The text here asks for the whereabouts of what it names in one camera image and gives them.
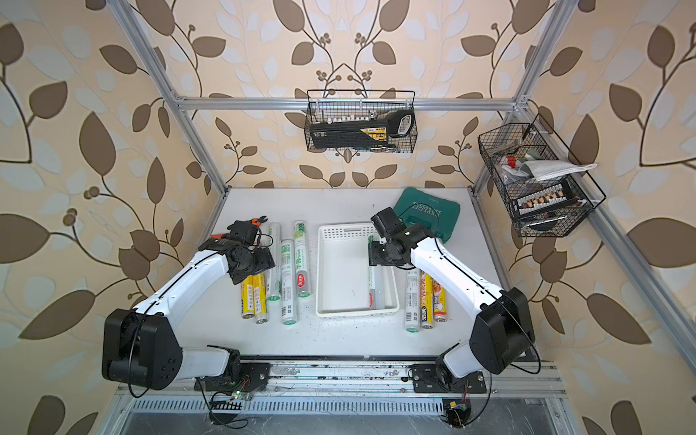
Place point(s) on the back wire basket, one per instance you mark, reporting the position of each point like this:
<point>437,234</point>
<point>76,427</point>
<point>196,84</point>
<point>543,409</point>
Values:
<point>331,101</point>

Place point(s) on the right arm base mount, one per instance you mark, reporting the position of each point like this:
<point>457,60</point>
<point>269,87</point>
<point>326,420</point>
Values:
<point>436,379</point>

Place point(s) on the white green wrap roll long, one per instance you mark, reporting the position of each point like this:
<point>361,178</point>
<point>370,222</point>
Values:
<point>289,300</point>

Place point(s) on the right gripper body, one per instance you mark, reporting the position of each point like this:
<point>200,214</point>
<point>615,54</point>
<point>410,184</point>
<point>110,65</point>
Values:
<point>380,253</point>

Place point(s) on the right wire basket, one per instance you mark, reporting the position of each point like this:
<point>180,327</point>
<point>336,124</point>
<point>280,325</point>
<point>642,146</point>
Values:
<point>504,149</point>

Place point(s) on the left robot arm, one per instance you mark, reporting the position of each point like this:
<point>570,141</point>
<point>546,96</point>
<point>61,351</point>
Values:
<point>140,345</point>

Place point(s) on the orange black pliers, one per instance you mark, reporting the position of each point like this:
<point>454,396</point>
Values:
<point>256,221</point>

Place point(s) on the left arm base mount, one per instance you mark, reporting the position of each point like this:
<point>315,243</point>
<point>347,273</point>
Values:
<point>244,377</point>

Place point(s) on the wire basket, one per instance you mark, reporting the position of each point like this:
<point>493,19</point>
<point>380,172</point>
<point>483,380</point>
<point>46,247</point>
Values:
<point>504,149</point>
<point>331,101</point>

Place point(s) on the white paper bundle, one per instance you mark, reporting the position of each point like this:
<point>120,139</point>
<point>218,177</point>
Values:
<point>547,170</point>

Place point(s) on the white plastic basket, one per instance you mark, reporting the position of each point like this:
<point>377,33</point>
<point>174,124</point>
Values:
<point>342,273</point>

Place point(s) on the green tool case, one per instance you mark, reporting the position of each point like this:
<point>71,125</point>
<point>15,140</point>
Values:
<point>434,213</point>

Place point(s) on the socket bit set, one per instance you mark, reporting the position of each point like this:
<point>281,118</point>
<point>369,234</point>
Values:
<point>549,198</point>

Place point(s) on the yellow wrap roll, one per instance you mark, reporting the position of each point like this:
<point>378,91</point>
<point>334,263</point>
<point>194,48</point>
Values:
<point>259,292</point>
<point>439,303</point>
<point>426,301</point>
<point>247,298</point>

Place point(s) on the white wrap roll red label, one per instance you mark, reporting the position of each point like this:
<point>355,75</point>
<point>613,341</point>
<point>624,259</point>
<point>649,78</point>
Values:
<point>301,260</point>

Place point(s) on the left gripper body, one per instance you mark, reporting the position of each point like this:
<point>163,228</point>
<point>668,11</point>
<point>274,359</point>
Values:
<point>242,233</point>

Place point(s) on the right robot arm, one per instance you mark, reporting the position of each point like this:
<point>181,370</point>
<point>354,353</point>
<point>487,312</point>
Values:
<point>502,328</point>

